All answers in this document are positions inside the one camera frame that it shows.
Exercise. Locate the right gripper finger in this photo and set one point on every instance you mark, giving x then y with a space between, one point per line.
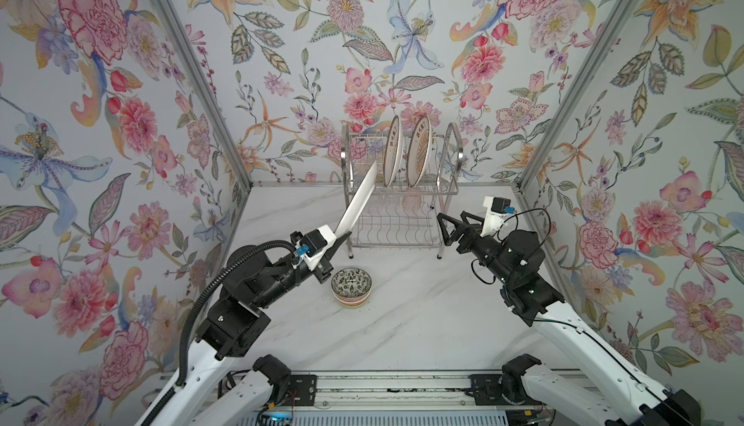
453 230
464 220

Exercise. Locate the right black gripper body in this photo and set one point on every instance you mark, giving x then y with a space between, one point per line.
463 236

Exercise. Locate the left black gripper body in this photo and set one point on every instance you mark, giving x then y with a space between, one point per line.
320 262

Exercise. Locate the white plate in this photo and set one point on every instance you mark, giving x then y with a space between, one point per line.
358 202
393 152

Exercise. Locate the red patterned bowl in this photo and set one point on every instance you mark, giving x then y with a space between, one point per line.
351 283

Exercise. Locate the orange white bowl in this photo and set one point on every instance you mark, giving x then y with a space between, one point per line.
352 303

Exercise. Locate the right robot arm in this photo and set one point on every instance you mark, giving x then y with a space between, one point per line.
625 396

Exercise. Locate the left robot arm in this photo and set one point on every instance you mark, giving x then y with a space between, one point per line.
229 316

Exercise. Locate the chrome two-tier dish rack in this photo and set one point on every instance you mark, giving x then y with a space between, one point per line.
400 217

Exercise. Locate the patterned plate right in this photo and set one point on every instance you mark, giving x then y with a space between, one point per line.
418 152

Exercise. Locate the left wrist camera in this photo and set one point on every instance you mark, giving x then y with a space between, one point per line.
315 246

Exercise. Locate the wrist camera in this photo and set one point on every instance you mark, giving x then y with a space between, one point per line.
315 246
498 210

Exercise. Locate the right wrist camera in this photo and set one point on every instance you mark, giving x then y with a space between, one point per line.
498 210

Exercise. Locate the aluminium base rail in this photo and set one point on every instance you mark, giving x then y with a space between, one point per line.
439 397

